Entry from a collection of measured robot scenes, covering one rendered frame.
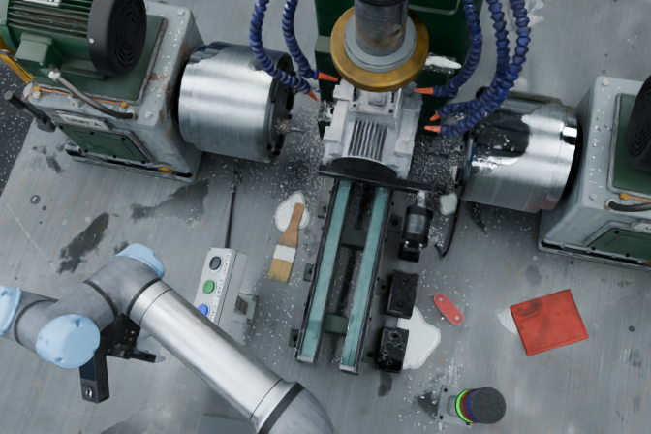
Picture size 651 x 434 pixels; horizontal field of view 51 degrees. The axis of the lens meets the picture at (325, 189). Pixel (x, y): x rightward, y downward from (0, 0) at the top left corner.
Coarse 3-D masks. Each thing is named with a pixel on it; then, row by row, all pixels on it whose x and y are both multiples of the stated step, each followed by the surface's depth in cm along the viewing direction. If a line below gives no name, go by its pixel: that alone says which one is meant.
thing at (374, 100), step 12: (360, 96) 145; (372, 96) 143; (384, 96) 143; (396, 96) 144; (348, 108) 141; (360, 108) 144; (372, 108) 144; (384, 108) 144; (396, 108) 140; (360, 120) 145; (372, 120) 143; (384, 120) 142; (396, 120) 143
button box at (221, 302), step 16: (208, 256) 142; (224, 256) 140; (240, 256) 141; (208, 272) 141; (224, 272) 138; (240, 272) 141; (224, 288) 137; (208, 304) 137; (224, 304) 137; (224, 320) 137
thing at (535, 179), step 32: (512, 96) 140; (544, 96) 143; (480, 128) 136; (512, 128) 135; (544, 128) 135; (448, 160) 145; (480, 160) 136; (512, 160) 135; (544, 160) 134; (480, 192) 141; (512, 192) 139; (544, 192) 137
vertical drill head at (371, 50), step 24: (408, 0) 109; (336, 24) 125; (360, 24) 113; (384, 24) 110; (408, 24) 122; (336, 48) 124; (360, 48) 121; (384, 48) 118; (408, 48) 121; (360, 72) 122; (384, 72) 122; (408, 72) 122
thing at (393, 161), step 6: (408, 84) 148; (414, 84) 149; (408, 90) 148; (414, 90) 148; (336, 144) 144; (330, 150) 145; (336, 150) 144; (342, 150) 145; (336, 156) 145; (390, 156) 143; (396, 156) 143; (390, 162) 143; (396, 162) 143; (396, 168) 144
